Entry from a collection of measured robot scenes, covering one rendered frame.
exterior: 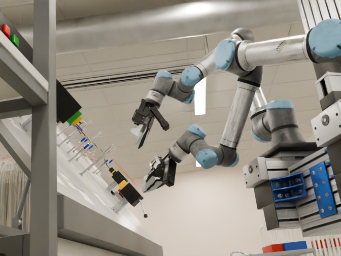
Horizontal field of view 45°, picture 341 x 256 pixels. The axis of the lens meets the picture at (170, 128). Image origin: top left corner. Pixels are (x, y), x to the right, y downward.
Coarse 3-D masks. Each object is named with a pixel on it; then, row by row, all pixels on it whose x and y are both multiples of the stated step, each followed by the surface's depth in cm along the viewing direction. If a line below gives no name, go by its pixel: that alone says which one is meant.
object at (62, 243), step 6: (60, 240) 84; (66, 240) 87; (60, 246) 84; (66, 246) 87; (72, 246) 90; (78, 246) 94; (84, 246) 98; (90, 246) 102; (60, 252) 83; (66, 252) 86; (72, 252) 90; (78, 252) 93; (84, 252) 97; (90, 252) 101; (96, 252) 106; (102, 252) 111; (108, 252) 116; (114, 252) 122
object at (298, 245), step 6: (270, 246) 519; (276, 246) 516; (282, 246) 517; (288, 246) 514; (294, 246) 515; (300, 246) 516; (306, 246) 516; (234, 252) 514; (240, 252) 501; (264, 252) 540; (270, 252) 503; (276, 252) 504; (282, 252) 505; (288, 252) 506; (294, 252) 507; (300, 252) 508; (306, 252) 509; (312, 252) 518
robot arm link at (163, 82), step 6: (162, 72) 185; (168, 72) 186; (156, 78) 186; (162, 78) 184; (168, 78) 185; (156, 84) 184; (162, 84) 184; (168, 84) 184; (156, 90) 183; (162, 90) 184; (168, 90) 185
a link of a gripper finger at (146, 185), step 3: (144, 177) 178; (153, 177) 172; (144, 180) 176; (150, 180) 173; (153, 180) 173; (144, 183) 174; (147, 183) 173; (150, 183) 173; (144, 186) 174; (147, 186) 174; (144, 189) 174
